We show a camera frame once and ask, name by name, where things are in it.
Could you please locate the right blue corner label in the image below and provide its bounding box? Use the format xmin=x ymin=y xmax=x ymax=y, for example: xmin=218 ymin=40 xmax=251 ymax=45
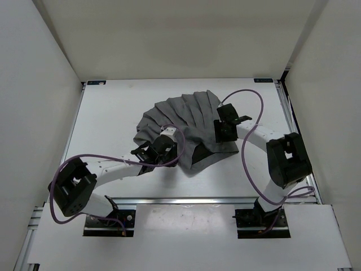
xmin=254 ymin=78 xmax=274 ymax=83

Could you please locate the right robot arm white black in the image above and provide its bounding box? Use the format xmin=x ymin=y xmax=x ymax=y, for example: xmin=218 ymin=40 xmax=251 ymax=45
xmin=214 ymin=104 xmax=312 ymax=226

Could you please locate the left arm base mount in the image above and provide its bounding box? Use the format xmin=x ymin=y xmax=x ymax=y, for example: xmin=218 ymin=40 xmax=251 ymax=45
xmin=83 ymin=196 xmax=136 ymax=237

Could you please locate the left blue corner label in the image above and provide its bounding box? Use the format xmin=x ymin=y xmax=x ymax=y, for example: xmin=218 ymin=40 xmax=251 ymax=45
xmin=87 ymin=80 xmax=107 ymax=85

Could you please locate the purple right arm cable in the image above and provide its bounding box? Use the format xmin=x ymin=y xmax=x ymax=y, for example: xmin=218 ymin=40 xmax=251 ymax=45
xmin=218 ymin=89 xmax=315 ymax=206

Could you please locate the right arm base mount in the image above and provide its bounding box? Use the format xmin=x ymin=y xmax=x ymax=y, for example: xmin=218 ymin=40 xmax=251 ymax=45
xmin=233 ymin=200 xmax=291 ymax=239

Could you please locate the aluminium table frame rail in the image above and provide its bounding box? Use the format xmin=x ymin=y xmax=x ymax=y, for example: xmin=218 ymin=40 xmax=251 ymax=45
xmin=275 ymin=80 xmax=324 ymax=204

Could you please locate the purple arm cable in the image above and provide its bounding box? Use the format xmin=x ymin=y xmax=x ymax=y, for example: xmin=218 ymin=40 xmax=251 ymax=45
xmin=48 ymin=125 xmax=186 ymax=226
xmin=218 ymin=89 xmax=315 ymax=206

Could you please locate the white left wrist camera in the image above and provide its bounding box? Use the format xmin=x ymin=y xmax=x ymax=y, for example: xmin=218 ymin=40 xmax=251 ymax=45
xmin=160 ymin=127 xmax=177 ymax=142

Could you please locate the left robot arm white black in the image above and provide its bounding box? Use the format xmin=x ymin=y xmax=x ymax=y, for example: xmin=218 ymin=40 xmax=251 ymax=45
xmin=48 ymin=135 xmax=178 ymax=226

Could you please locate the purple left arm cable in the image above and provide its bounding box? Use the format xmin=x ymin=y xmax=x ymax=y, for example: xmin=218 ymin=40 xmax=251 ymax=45
xmin=48 ymin=125 xmax=186 ymax=226

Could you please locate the blue corner label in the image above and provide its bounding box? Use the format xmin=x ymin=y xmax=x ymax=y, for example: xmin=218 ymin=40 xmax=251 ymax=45
xmin=254 ymin=78 xmax=274 ymax=83
xmin=87 ymin=80 xmax=107 ymax=85

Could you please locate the grey pleated skirt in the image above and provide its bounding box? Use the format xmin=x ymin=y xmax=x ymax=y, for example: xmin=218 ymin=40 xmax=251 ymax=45
xmin=133 ymin=90 xmax=239 ymax=175

